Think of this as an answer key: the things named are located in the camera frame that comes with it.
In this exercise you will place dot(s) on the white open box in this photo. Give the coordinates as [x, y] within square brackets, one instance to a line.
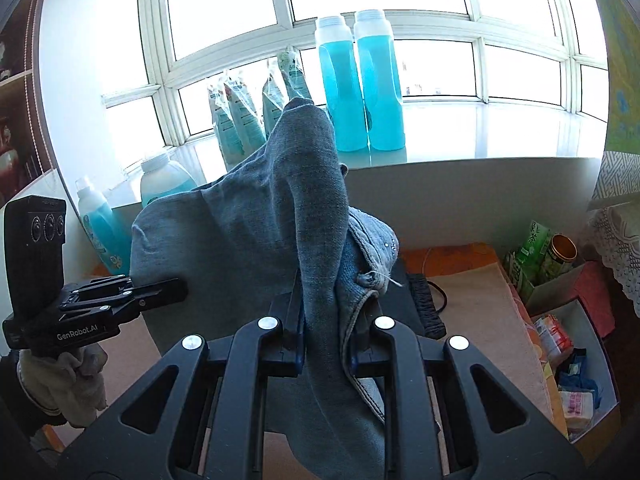
[600, 350]

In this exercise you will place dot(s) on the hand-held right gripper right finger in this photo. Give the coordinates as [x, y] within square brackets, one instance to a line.
[362, 350]

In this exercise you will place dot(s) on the white window frame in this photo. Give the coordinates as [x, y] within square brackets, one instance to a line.
[305, 15]

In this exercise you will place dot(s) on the wooden shelf cabinet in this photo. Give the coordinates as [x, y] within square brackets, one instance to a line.
[20, 85]

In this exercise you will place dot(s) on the tall blue detergent bottle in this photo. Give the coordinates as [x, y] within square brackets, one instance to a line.
[342, 90]
[382, 85]

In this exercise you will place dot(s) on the pink and white packet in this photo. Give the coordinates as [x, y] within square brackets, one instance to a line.
[576, 407]

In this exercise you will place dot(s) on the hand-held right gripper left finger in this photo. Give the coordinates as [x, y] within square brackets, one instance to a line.
[290, 332]

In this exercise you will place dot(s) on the orange snack packet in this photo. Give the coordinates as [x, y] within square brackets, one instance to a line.
[552, 337]

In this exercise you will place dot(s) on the yellow landscape wall scroll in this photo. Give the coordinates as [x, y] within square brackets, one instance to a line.
[622, 85]

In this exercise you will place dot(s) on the glass jar with gold lid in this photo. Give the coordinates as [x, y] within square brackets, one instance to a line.
[560, 255]

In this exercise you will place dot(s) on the white lace table cover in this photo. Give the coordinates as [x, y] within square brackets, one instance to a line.
[620, 245]

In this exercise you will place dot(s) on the blue packet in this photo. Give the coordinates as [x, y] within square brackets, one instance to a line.
[577, 375]

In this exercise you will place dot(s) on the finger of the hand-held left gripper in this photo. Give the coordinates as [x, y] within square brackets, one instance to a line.
[160, 291]

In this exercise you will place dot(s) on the small blue detergent jug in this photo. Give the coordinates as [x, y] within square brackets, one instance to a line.
[100, 232]

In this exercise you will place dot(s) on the large blue detergent jug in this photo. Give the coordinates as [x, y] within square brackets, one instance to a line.
[165, 182]

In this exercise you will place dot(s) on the beige mat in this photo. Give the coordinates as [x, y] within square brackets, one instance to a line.
[475, 320]

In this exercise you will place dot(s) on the green carton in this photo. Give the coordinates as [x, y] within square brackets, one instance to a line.
[527, 255]

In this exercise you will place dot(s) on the dark folded pants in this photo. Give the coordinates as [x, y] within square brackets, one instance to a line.
[402, 300]

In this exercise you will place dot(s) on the light blue denim pants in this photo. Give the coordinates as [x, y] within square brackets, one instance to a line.
[260, 220]

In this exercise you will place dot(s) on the person's left hand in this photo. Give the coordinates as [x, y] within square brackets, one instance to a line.
[55, 382]

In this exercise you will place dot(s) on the person's left forearm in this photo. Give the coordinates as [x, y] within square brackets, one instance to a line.
[22, 410]

